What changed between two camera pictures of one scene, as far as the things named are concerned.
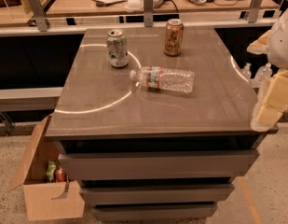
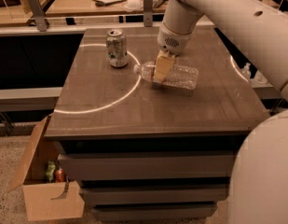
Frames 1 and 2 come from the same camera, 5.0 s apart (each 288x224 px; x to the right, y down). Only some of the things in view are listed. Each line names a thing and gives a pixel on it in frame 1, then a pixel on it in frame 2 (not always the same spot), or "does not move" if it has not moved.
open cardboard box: [46, 200] does not move
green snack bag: [50, 171] does not move
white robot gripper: [281, 44] to [171, 42]
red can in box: [61, 175] does not move
